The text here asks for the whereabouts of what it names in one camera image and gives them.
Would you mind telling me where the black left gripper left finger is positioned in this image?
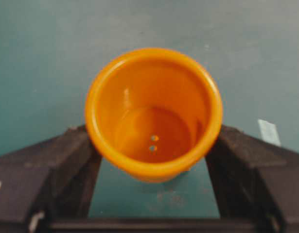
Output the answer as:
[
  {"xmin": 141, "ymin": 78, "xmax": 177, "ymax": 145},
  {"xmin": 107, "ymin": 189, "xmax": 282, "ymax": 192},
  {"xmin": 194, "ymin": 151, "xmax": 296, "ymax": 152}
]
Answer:
[{"xmin": 0, "ymin": 126, "xmax": 101, "ymax": 233}]

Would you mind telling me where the small blue tape strip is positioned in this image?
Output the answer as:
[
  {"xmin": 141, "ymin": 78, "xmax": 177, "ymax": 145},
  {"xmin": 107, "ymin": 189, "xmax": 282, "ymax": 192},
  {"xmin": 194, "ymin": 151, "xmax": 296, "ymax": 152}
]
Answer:
[{"xmin": 257, "ymin": 119, "xmax": 281, "ymax": 147}]

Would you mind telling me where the orange plastic cup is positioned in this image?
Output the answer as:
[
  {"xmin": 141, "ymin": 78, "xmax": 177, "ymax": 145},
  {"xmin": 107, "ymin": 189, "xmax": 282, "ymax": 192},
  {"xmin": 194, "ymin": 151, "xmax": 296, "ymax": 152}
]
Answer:
[{"xmin": 85, "ymin": 48, "xmax": 223, "ymax": 183}]

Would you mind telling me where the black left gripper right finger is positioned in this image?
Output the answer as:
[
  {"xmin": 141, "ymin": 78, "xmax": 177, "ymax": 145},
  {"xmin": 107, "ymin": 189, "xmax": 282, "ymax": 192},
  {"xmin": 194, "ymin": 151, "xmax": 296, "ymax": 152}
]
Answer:
[{"xmin": 206, "ymin": 126, "xmax": 299, "ymax": 233}]

